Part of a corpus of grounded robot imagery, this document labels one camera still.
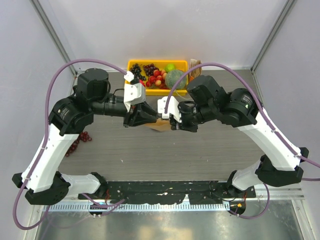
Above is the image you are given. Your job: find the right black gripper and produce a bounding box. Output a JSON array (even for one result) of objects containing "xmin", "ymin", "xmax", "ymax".
[{"xmin": 169, "ymin": 102, "xmax": 217, "ymax": 133}]

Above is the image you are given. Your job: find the brown paper coffee filter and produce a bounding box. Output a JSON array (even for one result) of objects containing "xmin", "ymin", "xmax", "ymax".
[{"xmin": 144, "ymin": 118, "xmax": 171, "ymax": 132}]

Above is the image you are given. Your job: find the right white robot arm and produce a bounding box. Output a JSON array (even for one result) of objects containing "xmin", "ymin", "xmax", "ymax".
[{"xmin": 167, "ymin": 75, "xmax": 309, "ymax": 197}]

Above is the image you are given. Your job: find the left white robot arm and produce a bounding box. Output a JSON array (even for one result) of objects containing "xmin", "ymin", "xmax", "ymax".
[{"xmin": 12, "ymin": 68, "xmax": 158, "ymax": 206}]

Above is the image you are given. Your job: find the red lychee cluster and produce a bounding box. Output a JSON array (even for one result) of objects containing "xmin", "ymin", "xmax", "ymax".
[{"xmin": 145, "ymin": 69, "xmax": 168, "ymax": 90}]

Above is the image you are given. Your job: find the green netted melon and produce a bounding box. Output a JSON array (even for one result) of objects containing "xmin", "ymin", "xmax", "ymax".
[{"xmin": 164, "ymin": 69, "xmax": 187, "ymax": 90}]

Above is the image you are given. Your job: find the yellow plastic tray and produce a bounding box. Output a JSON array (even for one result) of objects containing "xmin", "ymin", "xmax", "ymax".
[{"xmin": 127, "ymin": 59, "xmax": 189, "ymax": 96}]

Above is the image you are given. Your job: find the dark red grape bunch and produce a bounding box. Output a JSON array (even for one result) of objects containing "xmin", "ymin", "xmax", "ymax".
[{"xmin": 142, "ymin": 63, "xmax": 159, "ymax": 77}]

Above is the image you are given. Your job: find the dark blue grape bunch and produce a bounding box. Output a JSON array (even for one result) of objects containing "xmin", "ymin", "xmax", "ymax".
[{"xmin": 129, "ymin": 63, "xmax": 146, "ymax": 81}]

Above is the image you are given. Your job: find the green pear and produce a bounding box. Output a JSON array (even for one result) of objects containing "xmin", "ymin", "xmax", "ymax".
[{"xmin": 164, "ymin": 63, "xmax": 176, "ymax": 73}]

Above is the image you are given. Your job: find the red grape bunch on table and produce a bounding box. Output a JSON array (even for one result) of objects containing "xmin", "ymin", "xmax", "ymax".
[{"xmin": 64, "ymin": 131, "xmax": 93, "ymax": 157}]

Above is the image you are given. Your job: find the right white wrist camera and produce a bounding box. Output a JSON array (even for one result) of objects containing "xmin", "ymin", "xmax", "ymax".
[{"xmin": 157, "ymin": 96, "xmax": 182, "ymax": 123}]

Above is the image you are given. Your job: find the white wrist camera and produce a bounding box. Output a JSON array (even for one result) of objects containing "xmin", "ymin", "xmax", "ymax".
[
  {"xmin": 123, "ymin": 83, "xmax": 146, "ymax": 112},
  {"xmin": 157, "ymin": 96, "xmax": 182, "ymax": 123}
]

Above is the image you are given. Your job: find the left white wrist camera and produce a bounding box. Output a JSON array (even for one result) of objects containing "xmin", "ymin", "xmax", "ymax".
[{"xmin": 123, "ymin": 83, "xmax": 146, "ymax": 112}]

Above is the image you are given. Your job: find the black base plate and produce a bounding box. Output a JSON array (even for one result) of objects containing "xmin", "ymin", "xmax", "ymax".
[{"xmin": 88, "ymin": 180, "xmax": 256, "ymax": 205}]

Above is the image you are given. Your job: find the slotted cable duct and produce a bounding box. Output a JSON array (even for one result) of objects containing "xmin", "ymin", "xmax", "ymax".
[{"xmin": 49, "ymin": 201, "xmax": 230, "ymax": 213}]

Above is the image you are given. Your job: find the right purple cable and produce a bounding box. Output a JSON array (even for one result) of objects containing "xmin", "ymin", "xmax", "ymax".
[{"xmin": 164, "ymin": 62, "xmax": 320, "ymax": 220}]

